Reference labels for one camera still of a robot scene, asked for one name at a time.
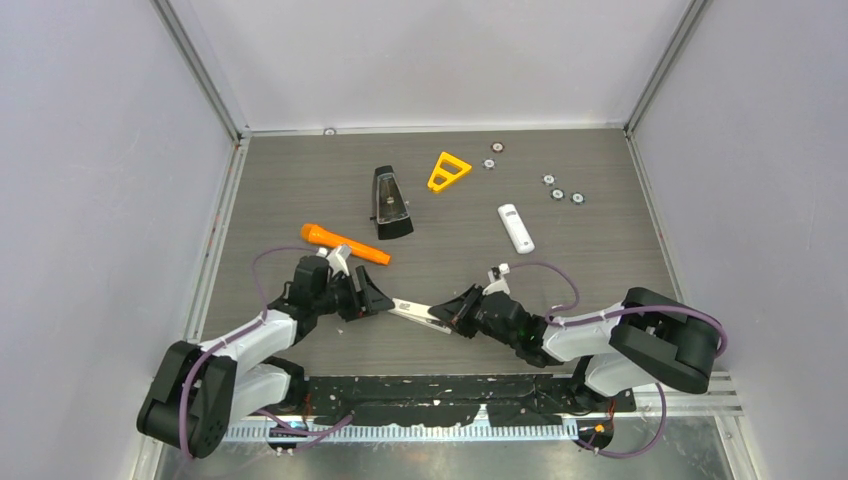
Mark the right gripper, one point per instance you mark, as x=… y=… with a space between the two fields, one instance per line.
x=453 y=312

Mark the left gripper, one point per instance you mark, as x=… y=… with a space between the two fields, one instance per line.
x=372 y=298

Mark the long white box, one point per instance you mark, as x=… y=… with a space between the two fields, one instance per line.
x=419 y=314

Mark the white remote control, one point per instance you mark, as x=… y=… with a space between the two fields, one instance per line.
x=516 y=229

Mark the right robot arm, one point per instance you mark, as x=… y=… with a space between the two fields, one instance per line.
x=646 y=338

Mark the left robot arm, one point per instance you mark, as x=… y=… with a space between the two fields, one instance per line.
x=200 y=389

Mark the black metronome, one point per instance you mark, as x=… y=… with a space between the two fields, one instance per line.
x=390 y=213

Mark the orange toy microphone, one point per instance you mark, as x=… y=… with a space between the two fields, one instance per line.
x=317 y=235

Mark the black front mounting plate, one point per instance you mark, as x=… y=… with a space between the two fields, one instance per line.
x=451 y=400

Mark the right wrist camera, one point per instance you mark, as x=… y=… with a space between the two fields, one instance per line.
x=497 y=280

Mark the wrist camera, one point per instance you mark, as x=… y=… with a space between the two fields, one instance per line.
x=337 y=258
x=497 y=280

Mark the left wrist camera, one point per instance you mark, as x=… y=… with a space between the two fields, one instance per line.
x=337 y=258

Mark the yellow triangle bracket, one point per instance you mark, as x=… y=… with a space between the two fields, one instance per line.
x=448 y=170

